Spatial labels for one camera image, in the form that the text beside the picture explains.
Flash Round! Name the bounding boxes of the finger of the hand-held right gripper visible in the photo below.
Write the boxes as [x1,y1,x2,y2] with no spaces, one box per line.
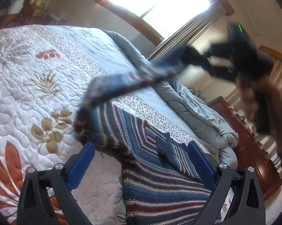
[181,45,213,64]
[197,58,229,78]

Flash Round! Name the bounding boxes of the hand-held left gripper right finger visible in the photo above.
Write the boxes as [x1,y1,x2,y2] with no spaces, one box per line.
[185,141,266,225]

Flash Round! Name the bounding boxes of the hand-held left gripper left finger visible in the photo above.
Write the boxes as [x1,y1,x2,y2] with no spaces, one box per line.
[16,142,96,225]

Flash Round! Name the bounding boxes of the striped knit sweater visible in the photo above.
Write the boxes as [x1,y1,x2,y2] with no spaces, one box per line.
[73,45,224,225]

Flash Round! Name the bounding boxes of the person's right hand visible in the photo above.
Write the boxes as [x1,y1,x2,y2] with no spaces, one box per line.
[235,77,259,123]

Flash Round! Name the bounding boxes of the grey striped curtain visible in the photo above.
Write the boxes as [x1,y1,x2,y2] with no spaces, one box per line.
[148,0,226,62]

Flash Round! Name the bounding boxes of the beige pleated curtain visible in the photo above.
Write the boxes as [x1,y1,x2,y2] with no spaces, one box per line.
[225,49,282,171]

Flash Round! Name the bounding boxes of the grey comforter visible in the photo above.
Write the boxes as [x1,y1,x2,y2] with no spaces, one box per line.
[103,29,239,167]

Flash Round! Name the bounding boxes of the wooden headboard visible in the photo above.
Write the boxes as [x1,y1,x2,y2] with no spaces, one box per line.
[206,96,282,201]

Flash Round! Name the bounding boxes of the wooden framed window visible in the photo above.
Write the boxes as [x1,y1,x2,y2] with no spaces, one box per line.
[95,0,235,45]

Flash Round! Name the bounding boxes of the white floral quilt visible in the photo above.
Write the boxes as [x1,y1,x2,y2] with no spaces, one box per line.
[0,25,222,225]

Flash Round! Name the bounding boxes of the wooden curtain rail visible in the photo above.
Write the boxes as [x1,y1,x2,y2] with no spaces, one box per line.
[258,45,282,64]

